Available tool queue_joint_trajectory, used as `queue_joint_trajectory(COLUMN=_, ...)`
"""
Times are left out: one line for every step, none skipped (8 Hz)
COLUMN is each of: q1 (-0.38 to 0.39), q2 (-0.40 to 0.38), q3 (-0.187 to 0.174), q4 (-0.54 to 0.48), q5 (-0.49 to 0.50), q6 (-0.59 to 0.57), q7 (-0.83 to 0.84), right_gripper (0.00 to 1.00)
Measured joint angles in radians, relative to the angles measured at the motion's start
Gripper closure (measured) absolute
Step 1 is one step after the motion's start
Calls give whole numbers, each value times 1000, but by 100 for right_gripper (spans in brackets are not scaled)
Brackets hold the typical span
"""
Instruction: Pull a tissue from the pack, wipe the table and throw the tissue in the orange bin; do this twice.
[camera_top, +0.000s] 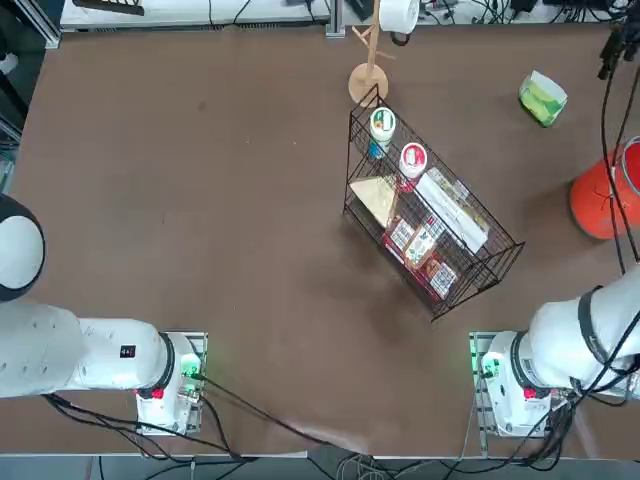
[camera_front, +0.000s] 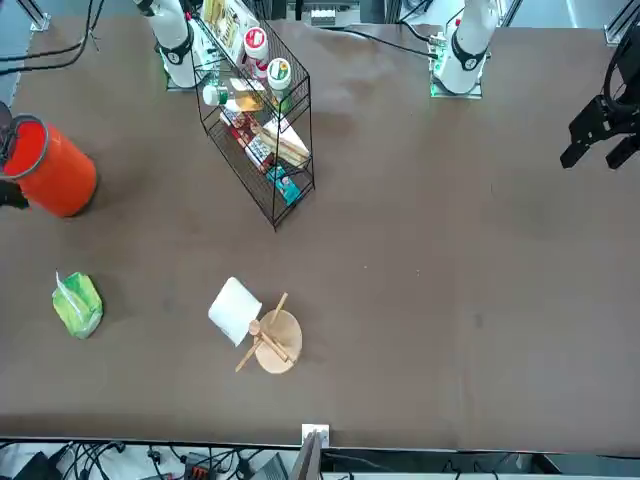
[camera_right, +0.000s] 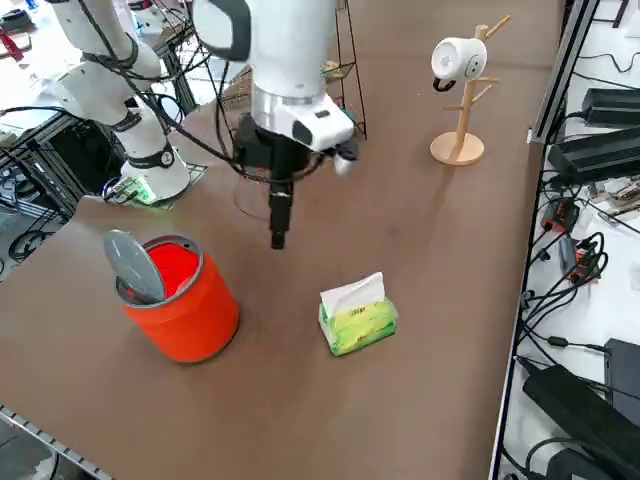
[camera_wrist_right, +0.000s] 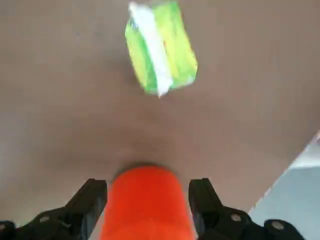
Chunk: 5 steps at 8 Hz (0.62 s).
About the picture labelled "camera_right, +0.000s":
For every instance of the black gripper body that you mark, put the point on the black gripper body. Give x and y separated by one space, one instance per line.
260 147

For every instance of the white tissue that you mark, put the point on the white tissue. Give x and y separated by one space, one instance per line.
352 292

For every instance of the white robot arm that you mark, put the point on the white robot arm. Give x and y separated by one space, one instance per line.
290 50

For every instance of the green tissue pack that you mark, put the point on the green tissue pack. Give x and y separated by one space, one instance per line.
362 330

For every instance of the orange round bin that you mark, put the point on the orange round bin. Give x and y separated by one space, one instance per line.
185 320

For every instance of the grey swing bin lid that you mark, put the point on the grey swing bin lid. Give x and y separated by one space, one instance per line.
132 265

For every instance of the wrapped sandwich packet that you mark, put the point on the wrapped sandwich packet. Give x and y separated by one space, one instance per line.
335 71

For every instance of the wooden mug tree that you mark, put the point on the wooden mug tree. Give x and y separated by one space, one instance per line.
457 147

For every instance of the white mug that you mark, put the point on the white mug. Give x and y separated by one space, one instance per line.
457 60

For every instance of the red black power device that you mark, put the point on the red black power device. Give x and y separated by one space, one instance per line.
562 212
582 260

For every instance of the black power adapter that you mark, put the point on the black power adapter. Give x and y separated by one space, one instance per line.
595 155
565 400
615 105

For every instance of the black flat box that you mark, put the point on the black flat box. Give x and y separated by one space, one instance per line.
625 370

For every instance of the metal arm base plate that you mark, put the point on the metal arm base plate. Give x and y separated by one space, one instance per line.
197 172

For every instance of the aluminium frame post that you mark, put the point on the aluminium frame post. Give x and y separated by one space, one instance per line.
560 75

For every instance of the aluminium table rail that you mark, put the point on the aluminium table rail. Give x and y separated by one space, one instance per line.
50 442

